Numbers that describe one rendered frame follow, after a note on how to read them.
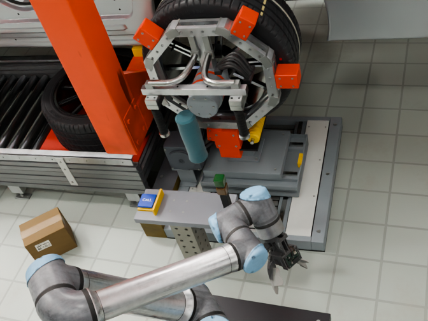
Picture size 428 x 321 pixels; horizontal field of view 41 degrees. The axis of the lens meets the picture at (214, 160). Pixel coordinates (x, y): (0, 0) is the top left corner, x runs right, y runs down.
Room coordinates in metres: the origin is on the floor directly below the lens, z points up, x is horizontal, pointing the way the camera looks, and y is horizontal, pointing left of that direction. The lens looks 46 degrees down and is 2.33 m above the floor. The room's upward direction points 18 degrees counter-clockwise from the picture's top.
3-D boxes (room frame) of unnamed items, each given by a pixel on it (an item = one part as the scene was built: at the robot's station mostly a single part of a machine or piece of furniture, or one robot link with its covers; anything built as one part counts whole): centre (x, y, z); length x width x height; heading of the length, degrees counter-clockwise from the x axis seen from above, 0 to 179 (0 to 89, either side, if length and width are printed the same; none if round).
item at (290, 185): (2.05, -0.20, 0.13); 0.50 x 0.36 x 0.10; 63
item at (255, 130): (1.95, -0.25, 0.51); 0.29 x 0.06 x 0.06; 153
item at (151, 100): (1.80, 0.15, 0.93); 0.09 x 0.05 x 0.05; 153
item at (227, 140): (1.94, -0.12, 0.48); 0.16 x 0.12 x 0.17; 153
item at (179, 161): (2.22, 0.06, 0.26); 0.42 x 0.18 x 0.35; 153
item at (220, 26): (1.91, -0.10, 0.85); 0.54 x 0.07 x 0.54; 63
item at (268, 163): (2.06, -0.18, 0.32); 0.40 x 0.30 x 0.28; 63
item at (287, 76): (1.77, -0.38, 0.85); 0.09 x 0.08 x 0.07; 63
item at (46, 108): (2.61, 0.48, 0.39); 0.66 x 0.66 x 0.24
